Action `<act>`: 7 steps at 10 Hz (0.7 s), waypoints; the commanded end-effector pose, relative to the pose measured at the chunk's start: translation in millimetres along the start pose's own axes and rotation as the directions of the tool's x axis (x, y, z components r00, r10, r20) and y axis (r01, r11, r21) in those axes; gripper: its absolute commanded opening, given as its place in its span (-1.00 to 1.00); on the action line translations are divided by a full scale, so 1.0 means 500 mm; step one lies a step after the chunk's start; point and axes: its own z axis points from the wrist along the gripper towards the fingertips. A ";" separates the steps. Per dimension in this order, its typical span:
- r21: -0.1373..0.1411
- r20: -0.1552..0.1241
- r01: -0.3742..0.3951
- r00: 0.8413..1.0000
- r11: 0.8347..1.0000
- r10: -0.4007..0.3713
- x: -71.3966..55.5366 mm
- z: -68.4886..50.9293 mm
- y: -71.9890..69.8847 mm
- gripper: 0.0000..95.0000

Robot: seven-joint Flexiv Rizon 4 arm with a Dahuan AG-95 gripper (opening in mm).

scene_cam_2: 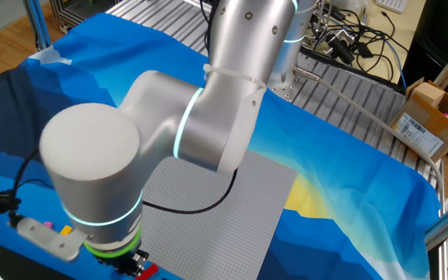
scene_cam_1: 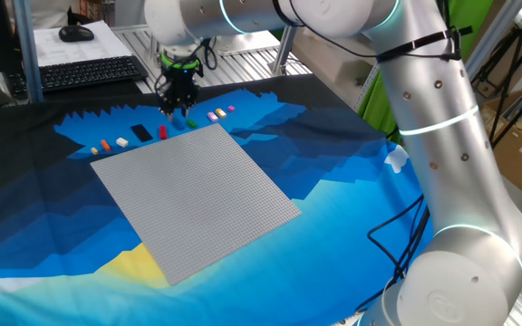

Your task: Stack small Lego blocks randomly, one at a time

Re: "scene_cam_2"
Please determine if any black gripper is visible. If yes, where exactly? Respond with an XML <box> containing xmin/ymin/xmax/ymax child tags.
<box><xmin>105</xmin><ymin>248</ymin><xmax>150</xmax><ymax>278</ymax></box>

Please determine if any red Lego plate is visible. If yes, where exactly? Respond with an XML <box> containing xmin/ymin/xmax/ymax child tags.
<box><xmin>135</xmin><ymin>263</ymin><xmax>159</xmax><ymax>280</ymax></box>

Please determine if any grey Lego baseplate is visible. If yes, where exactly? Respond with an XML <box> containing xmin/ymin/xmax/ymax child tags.
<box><xmin>140</xmin><ymin>149</ymin><xmax>299</xmax><ymax>280</ymax></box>

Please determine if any blue mountain print cloth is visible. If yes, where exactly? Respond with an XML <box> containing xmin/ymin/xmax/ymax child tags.
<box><xmin>0</xmin><ymin>12</ymin><xmax>443</xmax><ymax>280</ymax></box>

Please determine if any open cardboard box with label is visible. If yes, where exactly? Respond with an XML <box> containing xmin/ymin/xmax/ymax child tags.
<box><xmin>389</xmin><ymin>77</ymin><xmax>448</xmax><ymax>163</ymax></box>

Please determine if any small plain cardboard box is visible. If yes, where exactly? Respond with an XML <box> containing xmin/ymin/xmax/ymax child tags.
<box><xmin>412</xmin><ymin>81</ymin><xmax>446</xmax><ymax>109</ymax></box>

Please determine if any white keyboard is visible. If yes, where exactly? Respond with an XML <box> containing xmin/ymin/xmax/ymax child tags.
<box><xmin>375</xmin><ymin>0</ymin><xmax>408</xmax><ymax>13</ymax></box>

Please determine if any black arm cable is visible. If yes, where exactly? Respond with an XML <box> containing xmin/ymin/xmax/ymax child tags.
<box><xmin>0</xmin><ymin>149</ymin><xmax>240</xmax><ymax>229</ymax></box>

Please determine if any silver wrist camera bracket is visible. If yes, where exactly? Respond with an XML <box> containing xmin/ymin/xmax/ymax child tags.
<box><xmin>16</xmin><ymin>216</ymin><xmax>91</xmax><ymax>262</ymax></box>

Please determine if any blue cable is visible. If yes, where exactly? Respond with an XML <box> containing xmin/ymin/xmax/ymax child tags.
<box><xmin>383</xmin><ymin>38</ymin><xmax>408</xmax><ymax>89</ymax></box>

